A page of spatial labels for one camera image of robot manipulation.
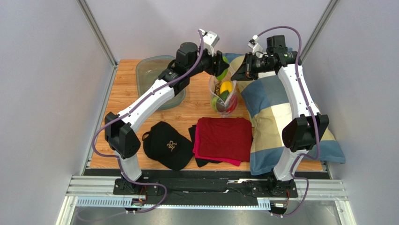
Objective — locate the brown longan bunch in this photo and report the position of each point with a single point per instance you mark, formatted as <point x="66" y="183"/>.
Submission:
<point x="217" y="85"/>

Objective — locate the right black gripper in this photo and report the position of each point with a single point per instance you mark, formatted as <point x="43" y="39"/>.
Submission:
<point x="247" y="67"/>

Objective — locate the red bell pepper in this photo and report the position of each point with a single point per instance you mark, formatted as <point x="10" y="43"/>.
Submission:
<point x="232" y="103"/>

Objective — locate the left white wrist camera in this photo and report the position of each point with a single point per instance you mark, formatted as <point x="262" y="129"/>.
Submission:
<point x="210" y="40"/>

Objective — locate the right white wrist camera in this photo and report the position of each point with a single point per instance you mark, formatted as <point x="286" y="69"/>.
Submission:
<point x="256" y="48"/>

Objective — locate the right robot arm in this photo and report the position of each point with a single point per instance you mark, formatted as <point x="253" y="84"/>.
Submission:
<point x="307" y="126"/>

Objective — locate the right aluminium frame post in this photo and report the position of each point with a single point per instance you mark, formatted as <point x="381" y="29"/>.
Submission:
<point x="326" y="15"/>

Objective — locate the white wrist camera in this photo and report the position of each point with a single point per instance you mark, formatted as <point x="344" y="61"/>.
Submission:
<point x="256" y="48"/>
<point x="210" y="40"/>

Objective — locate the yellow lemon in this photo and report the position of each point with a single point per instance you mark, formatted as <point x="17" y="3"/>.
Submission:
<point x="226" y="86"/>

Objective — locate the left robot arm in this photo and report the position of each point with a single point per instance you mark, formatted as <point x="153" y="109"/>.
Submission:
<point x="120" y="129"/>

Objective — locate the black folded cloth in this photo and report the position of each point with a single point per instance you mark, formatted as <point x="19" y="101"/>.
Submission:
<point x="199" y="162"/>

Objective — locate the aluminium frame post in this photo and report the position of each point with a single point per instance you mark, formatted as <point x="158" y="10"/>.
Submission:
<point x="97" y="32"/>
<point x="326" y="15"/>

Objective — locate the clear zip top bag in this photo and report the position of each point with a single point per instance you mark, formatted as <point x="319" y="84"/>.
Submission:
<point x="230" y="72"/>

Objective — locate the green apple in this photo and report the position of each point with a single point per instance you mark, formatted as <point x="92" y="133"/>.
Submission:
<point x="213" y="103"/>

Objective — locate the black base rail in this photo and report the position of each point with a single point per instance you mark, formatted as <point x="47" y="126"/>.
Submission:
<point x="195" y="187"/>

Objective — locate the left aluminium frame post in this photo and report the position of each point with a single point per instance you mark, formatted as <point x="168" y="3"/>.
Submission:
<point x="97" y="32"/>

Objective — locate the green star fruit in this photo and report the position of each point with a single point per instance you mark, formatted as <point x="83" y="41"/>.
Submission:
<point x="224" y="73"/>

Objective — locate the black baseball cap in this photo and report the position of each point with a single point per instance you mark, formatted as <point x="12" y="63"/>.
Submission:
<point x="163" y="143"/>

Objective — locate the dark red folded cloth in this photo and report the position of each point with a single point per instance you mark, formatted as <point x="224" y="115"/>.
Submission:
<point x="223" y="139"/>

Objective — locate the grey plastic food tray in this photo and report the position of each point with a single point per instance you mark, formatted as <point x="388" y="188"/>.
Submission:
<point x="148" y="70"/>

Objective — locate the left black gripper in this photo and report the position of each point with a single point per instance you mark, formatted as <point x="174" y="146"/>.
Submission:
<point x="217" y="69"/>

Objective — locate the dark green avocado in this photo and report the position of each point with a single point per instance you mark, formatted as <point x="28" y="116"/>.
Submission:
<point x="221" y="104"/>

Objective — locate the pink folded cloth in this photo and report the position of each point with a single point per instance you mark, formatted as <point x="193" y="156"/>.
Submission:
<point x="195" y="148"/>

